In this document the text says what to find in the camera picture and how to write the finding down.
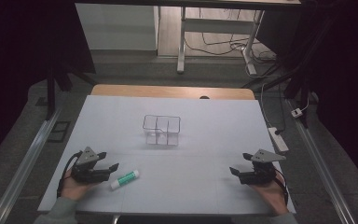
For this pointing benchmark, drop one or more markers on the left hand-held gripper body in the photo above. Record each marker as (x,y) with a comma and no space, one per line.
(88,174)

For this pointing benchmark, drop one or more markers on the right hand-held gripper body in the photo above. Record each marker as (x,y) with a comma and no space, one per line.
(259,174)

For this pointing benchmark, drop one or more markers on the person's left hand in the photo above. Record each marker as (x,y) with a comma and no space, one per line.
(74,188)

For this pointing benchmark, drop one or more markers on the green and white glue stick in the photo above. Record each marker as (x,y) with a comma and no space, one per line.
(125,179)

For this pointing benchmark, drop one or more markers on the white power strip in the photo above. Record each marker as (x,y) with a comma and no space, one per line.
(278,140)

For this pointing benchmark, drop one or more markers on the white table mat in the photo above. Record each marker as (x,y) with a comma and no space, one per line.
(199,186)

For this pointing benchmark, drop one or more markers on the clear plastic organizer box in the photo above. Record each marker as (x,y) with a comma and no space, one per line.
(161,130)

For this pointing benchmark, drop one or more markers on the black table grommet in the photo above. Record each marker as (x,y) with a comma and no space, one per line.
(204,97)

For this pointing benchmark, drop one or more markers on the black metal stand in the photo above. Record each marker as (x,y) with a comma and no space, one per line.
(51,96)

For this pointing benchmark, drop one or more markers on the black curtain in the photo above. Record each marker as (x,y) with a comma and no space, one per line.
(18,56)
(351,77)

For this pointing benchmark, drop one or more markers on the white-framed desk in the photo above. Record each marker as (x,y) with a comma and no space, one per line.
(217,25)

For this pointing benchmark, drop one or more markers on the black floor frame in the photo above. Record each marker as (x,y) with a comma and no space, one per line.
(59,131)

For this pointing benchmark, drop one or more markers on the aluminium floor rail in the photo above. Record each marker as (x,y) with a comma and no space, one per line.
(24,165)
(320,165)

